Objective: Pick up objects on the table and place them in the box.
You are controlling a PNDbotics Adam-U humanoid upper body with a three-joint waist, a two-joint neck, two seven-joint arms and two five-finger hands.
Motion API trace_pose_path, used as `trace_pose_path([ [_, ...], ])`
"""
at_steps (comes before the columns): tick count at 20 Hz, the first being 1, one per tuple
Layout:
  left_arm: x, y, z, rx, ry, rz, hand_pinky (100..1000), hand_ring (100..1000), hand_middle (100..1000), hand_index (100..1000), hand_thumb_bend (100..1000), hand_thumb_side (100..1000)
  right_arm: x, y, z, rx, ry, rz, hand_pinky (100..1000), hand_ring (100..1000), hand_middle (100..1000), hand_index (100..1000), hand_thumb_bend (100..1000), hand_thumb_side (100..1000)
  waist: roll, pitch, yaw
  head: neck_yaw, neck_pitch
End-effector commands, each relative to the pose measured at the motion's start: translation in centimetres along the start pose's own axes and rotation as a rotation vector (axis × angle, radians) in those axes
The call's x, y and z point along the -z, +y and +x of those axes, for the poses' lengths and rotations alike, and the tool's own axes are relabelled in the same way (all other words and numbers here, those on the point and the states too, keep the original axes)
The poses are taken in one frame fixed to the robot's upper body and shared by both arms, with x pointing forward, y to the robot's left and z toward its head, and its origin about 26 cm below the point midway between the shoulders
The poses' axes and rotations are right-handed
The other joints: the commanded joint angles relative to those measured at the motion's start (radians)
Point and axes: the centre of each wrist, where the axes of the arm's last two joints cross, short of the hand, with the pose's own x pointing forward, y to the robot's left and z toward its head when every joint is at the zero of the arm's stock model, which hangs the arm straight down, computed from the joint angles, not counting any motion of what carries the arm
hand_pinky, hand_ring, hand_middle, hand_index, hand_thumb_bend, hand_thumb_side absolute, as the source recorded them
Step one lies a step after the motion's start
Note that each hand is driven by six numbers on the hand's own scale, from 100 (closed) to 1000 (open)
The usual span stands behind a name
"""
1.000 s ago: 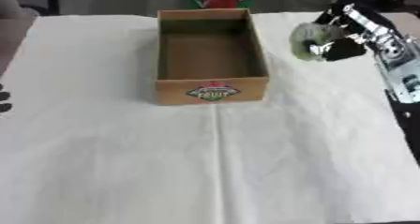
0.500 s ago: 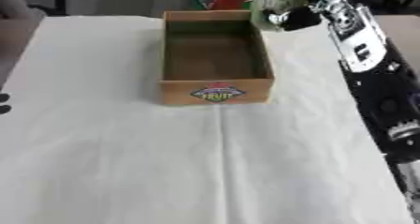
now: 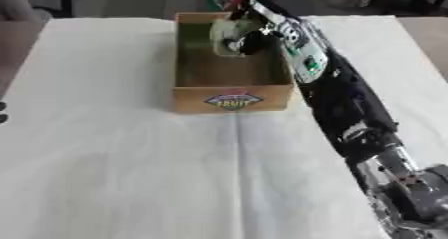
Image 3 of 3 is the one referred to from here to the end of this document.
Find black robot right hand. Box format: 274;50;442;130
222;0;294;57

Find tan cardboard box green inside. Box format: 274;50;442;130
171;11;296;115

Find pale green soft block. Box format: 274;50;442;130
208;17;266;58

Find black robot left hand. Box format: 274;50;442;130
0;100;11;125

